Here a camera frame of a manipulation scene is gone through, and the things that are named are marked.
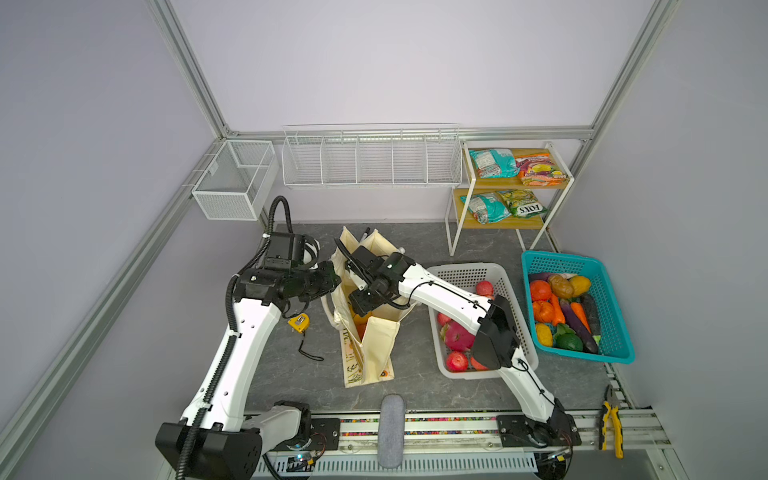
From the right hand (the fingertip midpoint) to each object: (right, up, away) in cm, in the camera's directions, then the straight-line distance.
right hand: (361, 305), depth 84 cm
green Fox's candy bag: (+53, +32, +16) cm, 64 cm away
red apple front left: (+26, -15, -4) cm, 31 cm away
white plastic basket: (+34, +7, +12) cm, 37 cm away
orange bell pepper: (+54, -3, +5) cm, 55 cm away
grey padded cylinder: (+9, -29, -12) cm, 32 cm away
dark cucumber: (+69, -4, +5) cm, 69 cm away
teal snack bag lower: (+40, +30, +15) cm, 53 cm away
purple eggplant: (+65, -11, +1) cm, 66 cm away
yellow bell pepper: (+53, -9, +2) cm, 54 cm away
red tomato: (+55, +3, +9) cm, 56 cm away
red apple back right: (+39, +3, +12) cm, 41 cm away
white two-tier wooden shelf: (+51, +38, -1) cm, 64 cm away
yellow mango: (+69, +5, +10) cm, 69 cm away
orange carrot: (+67, -4, +8) cm, 68 cm away
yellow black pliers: (+66, -26, -7) cm, 71 cm away
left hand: (-4, +7, -12) cm, 14 cm away
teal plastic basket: (+71, -9, -2) cm, 72 cm away
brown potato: (+62, +4, +9) cm, 63 cm away
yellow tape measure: (-20, -7, +7) cm, 22 cm away
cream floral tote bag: (+3, -6, -13) cm, 15 cm away
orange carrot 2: (+60, -4, +7) cm, 60 cm away
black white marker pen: (-2, +22, +35) cm, 41 cm away
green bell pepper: (+58, -10, 0) cm, 59 cm away
